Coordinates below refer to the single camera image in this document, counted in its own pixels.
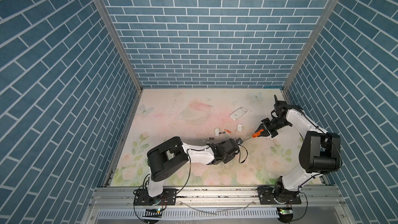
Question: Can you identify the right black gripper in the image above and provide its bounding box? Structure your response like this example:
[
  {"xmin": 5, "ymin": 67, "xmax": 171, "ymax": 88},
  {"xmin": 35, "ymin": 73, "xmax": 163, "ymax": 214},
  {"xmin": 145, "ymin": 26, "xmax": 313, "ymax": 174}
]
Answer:
[{"xmin": 254, "ymin": 118, "xmax": 289, "ymax": 139}]

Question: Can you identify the orange handled screwdriver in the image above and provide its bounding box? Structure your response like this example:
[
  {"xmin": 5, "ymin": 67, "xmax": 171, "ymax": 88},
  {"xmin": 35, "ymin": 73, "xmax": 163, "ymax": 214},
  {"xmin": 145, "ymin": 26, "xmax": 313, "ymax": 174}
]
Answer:
[{"xmin": 241, "ymin": 129, "xmax": 264, "ymax": 143}]

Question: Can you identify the white remote control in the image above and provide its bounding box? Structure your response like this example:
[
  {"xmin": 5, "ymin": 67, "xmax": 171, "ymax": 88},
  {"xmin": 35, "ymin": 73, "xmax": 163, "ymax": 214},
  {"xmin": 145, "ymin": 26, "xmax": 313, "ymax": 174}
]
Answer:
[{"xmin": 229, "ymin": 107, "xmax": 247, "ymax": 121}]

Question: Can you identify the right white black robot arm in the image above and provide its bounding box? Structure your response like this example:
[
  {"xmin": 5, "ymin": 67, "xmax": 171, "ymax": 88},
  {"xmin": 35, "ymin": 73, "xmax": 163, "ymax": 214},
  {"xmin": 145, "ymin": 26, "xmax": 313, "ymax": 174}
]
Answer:
[{"xmin": 253, "ymin": 96, "xmax": 342, "ymax": 197}]

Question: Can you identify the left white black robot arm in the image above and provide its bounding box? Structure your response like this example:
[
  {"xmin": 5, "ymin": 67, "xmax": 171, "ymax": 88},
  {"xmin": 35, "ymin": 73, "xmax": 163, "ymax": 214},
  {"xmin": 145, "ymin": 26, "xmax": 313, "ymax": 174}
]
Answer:
[{"xmin": 147, "ymin": 136, "xmax": 243, "ymax": 198}]

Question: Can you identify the right controller board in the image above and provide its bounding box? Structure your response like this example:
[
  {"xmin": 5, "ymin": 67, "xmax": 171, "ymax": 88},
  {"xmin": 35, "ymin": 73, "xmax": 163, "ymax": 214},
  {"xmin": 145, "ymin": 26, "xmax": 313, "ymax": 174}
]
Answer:
[{"xmin": 277, "ymin": 207, "xmax": 294, "ymax": 224}]

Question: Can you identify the controller board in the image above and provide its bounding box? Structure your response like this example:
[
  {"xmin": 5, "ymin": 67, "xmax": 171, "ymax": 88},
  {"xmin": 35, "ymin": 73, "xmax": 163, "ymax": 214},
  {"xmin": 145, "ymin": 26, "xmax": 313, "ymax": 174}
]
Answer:
[
  {"xmin": 277, "ymin": 207, "xmax": 294, "ymax": 224},
  {"xmin": 142, "ymin": 208, "xmax": 163, "ymax": 224}
]

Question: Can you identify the left controller board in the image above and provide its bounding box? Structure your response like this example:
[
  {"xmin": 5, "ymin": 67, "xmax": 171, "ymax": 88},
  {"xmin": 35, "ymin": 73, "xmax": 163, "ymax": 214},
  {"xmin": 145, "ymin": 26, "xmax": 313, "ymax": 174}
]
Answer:
[{"xmin": 142, "ymin": 208, "xmax": 163, "ymax": 224}]

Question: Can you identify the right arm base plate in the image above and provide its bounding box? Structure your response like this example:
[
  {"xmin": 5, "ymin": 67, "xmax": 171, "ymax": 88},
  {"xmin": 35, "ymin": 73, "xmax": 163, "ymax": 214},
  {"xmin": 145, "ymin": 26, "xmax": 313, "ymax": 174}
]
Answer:
[{"xmin": 257, "ymin": 186, "xmax": 302, "ymax": 205}]

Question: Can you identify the grey loose cable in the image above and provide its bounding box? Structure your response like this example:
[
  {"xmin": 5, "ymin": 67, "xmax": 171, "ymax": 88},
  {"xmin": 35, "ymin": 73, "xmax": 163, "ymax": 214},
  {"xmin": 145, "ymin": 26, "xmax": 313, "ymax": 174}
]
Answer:
[{"xmin": 179, "ymin": 200, "xmax": 256, "ymax": 214}]

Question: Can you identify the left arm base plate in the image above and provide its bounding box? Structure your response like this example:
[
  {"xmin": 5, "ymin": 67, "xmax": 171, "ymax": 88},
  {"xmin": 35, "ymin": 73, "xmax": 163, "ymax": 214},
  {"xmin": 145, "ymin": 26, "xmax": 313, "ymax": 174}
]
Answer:
[{"xmin": 133, "ymin": 188, "xmax": 177, "ymax": 206}]

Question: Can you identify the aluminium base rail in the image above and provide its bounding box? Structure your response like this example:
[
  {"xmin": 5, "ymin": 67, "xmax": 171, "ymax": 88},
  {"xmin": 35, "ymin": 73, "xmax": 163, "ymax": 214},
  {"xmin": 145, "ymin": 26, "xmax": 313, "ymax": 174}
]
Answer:
[{"xmin": 83, "ymin": 185, "xmax": 354, "ymax": 224}]

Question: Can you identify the right aluminium corner post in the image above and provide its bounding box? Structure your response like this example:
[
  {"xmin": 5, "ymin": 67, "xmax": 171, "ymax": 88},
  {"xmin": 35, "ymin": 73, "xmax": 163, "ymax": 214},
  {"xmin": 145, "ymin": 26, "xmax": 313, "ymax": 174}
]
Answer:
[{"xmin": 282, "ymin": 0, "xmax": 339, "ymax": 93}]

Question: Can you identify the aluminium corner post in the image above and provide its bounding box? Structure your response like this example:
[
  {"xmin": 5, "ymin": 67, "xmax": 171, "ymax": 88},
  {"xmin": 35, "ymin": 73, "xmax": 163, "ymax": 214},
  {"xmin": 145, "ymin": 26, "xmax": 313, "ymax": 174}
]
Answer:
[
  {"xmin": 282, "ymin": 0, "xmax": 339, "ymax": 93},
  {"xmin": 92, "ymin": 0, "xmax": 143, "ymax": 93}
]

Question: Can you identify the left aluminium corner post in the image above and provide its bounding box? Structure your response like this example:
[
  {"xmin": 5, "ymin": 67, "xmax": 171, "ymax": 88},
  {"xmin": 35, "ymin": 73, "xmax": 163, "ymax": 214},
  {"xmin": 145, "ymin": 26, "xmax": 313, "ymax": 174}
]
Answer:
[{"xmin": 92, "ymin": 0, "xmax": 143, "ymax": 93}]

